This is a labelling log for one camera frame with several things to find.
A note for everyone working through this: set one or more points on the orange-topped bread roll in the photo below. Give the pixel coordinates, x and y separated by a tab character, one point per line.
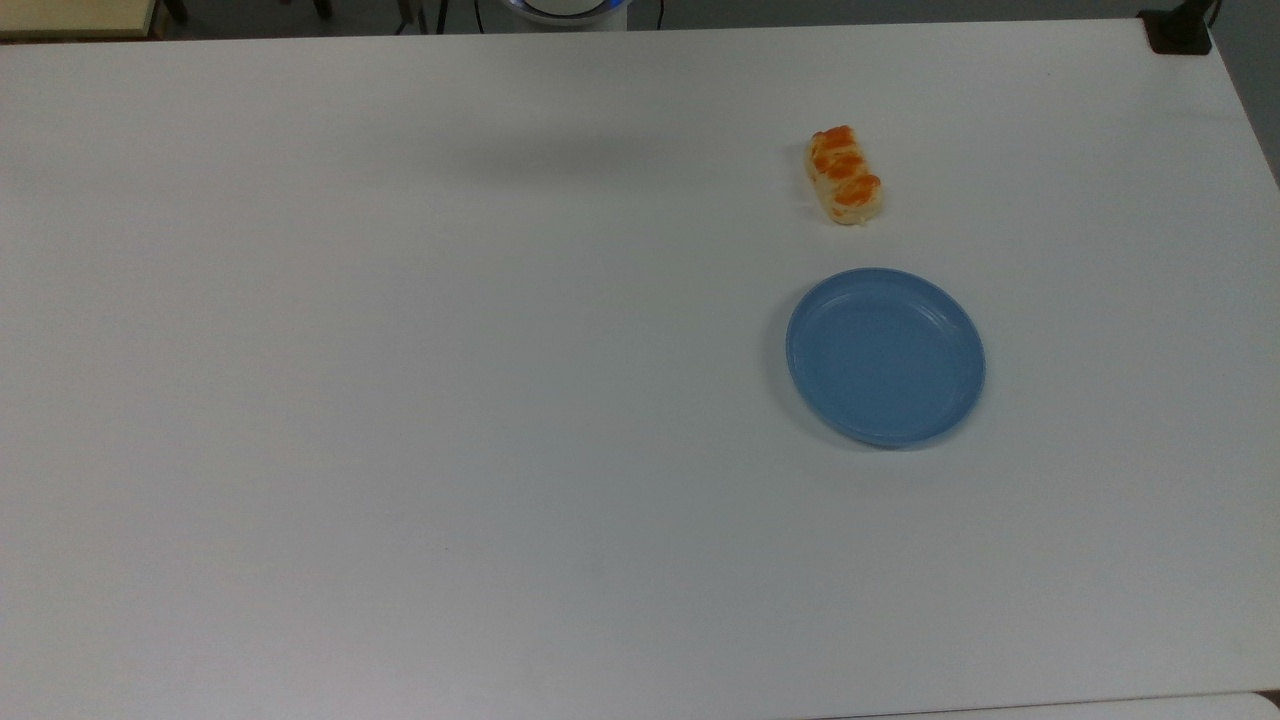
845	176

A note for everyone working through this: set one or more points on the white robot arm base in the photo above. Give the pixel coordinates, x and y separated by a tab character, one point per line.
565	12

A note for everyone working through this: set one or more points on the round blue plate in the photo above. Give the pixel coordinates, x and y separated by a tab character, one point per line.
885	357

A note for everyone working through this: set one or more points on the black tripod legs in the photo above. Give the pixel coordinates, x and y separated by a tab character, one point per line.
425	15

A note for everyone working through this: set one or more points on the black table clamp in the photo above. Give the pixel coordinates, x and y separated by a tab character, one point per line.
1178	30

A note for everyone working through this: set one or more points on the beige wooden side table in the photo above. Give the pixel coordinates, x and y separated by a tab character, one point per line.
70	17

